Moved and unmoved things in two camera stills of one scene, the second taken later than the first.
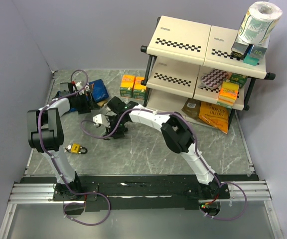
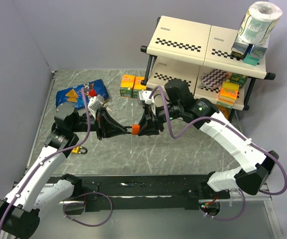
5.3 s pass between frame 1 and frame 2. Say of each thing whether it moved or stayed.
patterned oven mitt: stayed
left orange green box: stayed
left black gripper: moved
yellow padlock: stayed
